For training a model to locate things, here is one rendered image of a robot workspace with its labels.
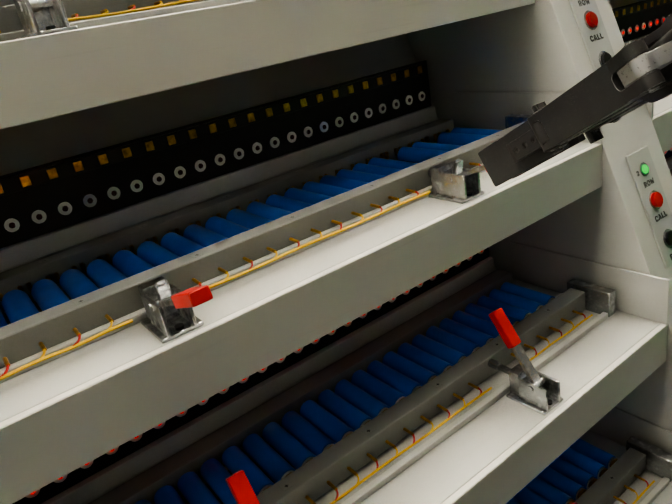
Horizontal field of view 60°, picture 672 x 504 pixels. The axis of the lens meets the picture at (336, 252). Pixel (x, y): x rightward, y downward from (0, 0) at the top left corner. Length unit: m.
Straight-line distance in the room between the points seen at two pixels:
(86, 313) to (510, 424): 0.35
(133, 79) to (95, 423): 0.21
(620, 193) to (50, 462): 0.54
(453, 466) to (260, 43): 0.36
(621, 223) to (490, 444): 0.27
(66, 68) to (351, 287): 0.23
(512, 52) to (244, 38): 0.34
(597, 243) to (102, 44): 0.51
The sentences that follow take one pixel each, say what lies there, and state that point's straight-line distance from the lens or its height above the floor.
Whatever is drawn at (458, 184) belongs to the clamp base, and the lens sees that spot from 0.50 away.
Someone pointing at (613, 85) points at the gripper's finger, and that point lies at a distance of 0.35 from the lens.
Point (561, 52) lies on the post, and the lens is 0.65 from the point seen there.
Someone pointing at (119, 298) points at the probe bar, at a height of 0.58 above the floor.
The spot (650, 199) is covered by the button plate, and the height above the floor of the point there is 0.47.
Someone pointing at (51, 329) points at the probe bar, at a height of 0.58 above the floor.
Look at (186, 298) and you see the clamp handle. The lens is 0.32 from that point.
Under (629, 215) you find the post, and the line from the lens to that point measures 0.66.
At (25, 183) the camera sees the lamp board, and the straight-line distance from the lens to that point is 0.52.
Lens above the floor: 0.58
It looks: 4 degrees down
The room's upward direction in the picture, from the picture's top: 22 degrees counter-clockwise
